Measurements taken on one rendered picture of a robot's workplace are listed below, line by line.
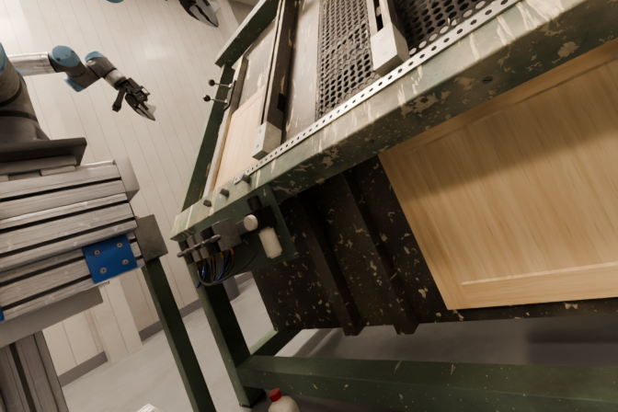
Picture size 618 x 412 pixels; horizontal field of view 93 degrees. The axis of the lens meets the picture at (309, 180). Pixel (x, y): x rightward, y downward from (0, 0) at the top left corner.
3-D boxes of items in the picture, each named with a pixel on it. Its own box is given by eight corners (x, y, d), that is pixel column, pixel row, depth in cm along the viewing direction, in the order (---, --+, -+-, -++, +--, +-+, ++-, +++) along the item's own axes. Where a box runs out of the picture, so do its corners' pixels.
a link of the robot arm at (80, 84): (53, 69, 117) (78, 54, 121) (66, 84, 127) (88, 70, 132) (69, 84, 118) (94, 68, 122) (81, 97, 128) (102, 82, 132)
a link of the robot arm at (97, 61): (84, 64, 130) (100, 54, 133) (104, 84, 133) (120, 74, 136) (79, 56, 123) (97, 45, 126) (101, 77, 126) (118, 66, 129)
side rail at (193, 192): (197, 223, 149) (176, 215, 142) (234, 77, 206) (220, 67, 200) (202, 219, 145) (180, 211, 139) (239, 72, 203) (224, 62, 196)
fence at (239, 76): (210, 203, 130) (201, 200, 127) (244, 64, 179) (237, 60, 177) (215, 200, 126) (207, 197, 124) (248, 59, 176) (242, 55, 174)
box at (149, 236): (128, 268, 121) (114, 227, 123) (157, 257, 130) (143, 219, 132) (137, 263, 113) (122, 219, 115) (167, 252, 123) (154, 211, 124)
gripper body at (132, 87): (152, 95, 137) (131, 74, 133) (137, 103, 131) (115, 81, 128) (147, 103, 142) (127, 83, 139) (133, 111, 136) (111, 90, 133)
